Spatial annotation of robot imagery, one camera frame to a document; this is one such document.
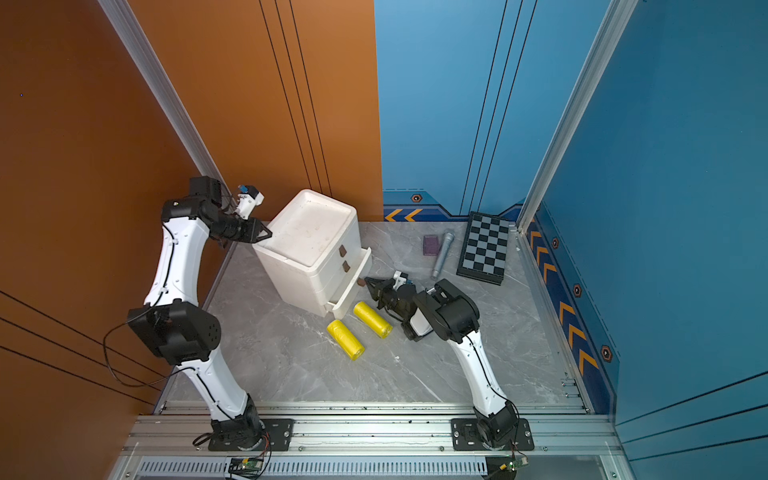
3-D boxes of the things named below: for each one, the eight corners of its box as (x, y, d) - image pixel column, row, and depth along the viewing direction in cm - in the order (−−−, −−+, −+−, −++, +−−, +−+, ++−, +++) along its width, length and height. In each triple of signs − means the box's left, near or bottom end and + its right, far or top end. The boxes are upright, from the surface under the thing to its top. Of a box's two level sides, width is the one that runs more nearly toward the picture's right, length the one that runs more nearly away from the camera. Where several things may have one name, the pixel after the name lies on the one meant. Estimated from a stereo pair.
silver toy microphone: (428, 276, 107) (429, 270, 104) (445, 237, 119) (446, 231, 116) (437, 279, 106) (439, 273, 103) (453, 240, 118) (455, 233, 115)
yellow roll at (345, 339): (325, 332, 93) (323, 327, 90) (338, 321, 95) (337, 316, 92) (354, 363, 86) (353, 359, 84) (367, 351, 89) (366, 347, 86)
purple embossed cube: (423, 257, 112) (424, 248, 109) (422, 241, 117) (423, 233, 114) (437, 257, 112) (439, 248, 109) (436, 241, 117) (437, 233, 113)
